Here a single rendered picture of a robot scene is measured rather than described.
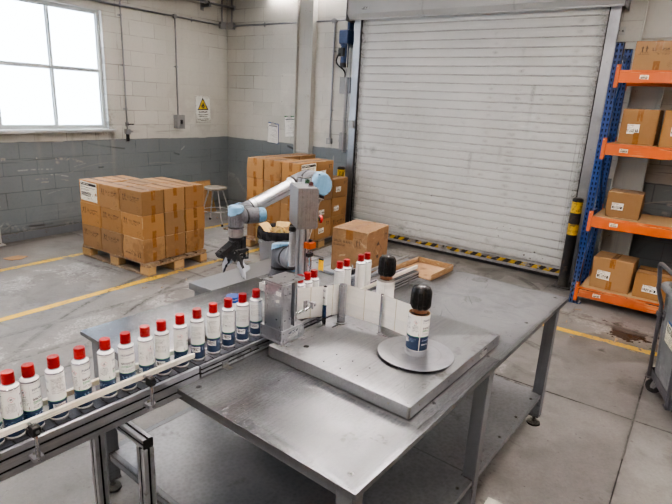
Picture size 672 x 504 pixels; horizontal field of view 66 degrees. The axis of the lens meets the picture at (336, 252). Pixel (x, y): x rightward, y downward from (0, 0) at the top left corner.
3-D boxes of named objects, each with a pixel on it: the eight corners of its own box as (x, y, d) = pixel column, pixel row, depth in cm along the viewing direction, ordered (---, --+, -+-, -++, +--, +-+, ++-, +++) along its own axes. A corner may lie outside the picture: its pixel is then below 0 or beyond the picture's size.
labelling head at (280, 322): (281, 345, 212) (282, 286, 205) (259, 335, 220) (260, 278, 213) (304, 334, 223) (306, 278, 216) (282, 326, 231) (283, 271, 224)
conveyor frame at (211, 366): (200, 378, 195) (199, 366, 193) (182, 368, 201) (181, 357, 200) (418, 278, 321) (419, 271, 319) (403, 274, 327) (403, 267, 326)
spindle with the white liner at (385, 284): (385, 320, 243) (390, 259, 235) (370, 315, 248) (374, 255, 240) (396, 315, 250) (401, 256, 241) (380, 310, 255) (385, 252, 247)
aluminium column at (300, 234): (300, 310, 263) (304, 178, 244) (293, 307, 265) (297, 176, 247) (306, 307, 266) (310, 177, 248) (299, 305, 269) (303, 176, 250)
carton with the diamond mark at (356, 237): (364, 277, 312) (367, 233, 305) (330, 269, 324) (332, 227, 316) (385, 265, 337) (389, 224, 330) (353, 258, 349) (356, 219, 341)
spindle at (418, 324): (419, 359, 205) (427, 291, 197) (400, 352, 210) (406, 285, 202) (430, 351, 211) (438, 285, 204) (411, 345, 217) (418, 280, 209)
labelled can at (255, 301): (255, 338, 218) (255, 292, 213) (247, 334, 221) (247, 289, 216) (264, 334, 222) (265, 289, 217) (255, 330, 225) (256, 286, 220)
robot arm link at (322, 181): (293, 269, 285) (320, 172, 282) (308, 276, 274) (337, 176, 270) (275, 265, 278) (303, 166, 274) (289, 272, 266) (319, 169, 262)
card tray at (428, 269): (430, 281, 318) (431, 274, 317) (394, 271, 333) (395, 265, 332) (452, 270, 341) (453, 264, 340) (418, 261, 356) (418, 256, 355)
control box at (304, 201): (296, 229, 236) (298, 188, 230) (289, 221, 251) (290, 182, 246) (318, 229, 239) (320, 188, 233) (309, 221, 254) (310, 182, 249)
